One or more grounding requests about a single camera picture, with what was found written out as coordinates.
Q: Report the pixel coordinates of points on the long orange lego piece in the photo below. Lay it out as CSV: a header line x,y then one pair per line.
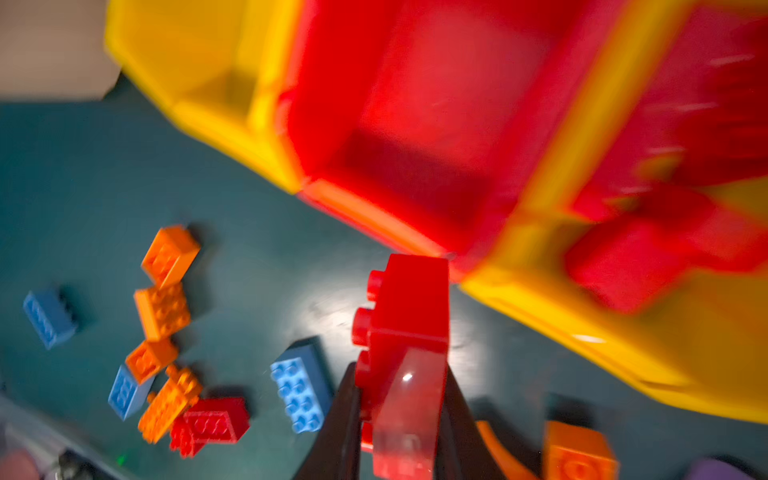
x,y
180,392

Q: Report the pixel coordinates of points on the right yellow bin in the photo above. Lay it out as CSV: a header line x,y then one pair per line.
x,y
701,345

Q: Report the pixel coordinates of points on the peach flower pot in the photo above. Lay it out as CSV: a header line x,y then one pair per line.
x,y
54,51

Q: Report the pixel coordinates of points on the red middle bin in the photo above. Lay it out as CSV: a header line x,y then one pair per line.
x,y
420,122

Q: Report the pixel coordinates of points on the orange lego brick centre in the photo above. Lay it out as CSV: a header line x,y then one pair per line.
x,y
150,358

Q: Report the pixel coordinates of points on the blue lego brick far left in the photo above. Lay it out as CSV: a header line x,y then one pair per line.
x,y
50,315

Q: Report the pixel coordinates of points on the orange lego brick right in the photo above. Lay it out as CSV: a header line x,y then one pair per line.
x,y
572,452

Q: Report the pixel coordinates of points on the small orange lego brick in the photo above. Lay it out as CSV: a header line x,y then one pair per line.
x,y
163,311

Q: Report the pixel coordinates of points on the long red lego brick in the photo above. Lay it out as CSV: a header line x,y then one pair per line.
x,y
209,421

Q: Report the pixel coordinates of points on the orange square lego brick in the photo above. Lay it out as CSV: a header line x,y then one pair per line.
x,y
170,255

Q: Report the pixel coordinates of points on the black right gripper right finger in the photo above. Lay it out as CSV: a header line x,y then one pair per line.
x,y
461,451

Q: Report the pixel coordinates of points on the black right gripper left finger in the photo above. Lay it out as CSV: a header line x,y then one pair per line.
x,y
335,454

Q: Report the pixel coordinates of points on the yellow bin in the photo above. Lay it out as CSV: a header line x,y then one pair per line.
x,y
701,345
216,70

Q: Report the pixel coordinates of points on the left yellow bin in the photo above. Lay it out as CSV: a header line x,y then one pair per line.
x,y
216,70

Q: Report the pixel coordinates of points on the light blue lego brick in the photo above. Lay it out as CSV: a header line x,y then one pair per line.
x,y
303,386

